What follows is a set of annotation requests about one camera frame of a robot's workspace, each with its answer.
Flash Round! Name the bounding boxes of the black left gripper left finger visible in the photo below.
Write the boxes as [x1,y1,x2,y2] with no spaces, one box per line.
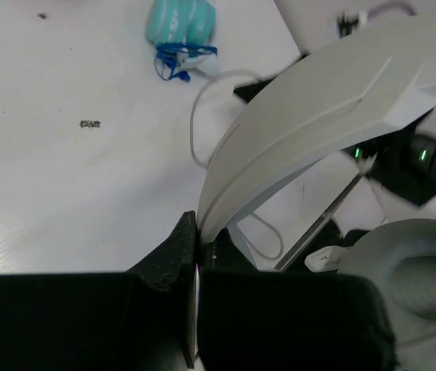
[0,211,196,370]

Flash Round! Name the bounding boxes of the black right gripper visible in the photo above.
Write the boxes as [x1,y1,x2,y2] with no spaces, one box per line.
[233,73,436,206]

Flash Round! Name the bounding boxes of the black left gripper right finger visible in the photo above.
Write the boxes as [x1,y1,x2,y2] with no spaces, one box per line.
[197,230,397,370]

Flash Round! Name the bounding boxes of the grey white headphones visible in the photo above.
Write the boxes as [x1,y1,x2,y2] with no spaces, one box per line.
[198,13,436,370]

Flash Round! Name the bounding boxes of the grey headphone cable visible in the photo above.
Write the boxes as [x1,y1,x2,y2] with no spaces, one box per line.
[189,68,283,260]

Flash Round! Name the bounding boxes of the teal headphones blue cable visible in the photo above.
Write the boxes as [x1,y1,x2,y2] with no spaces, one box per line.
[145,0,221,83]

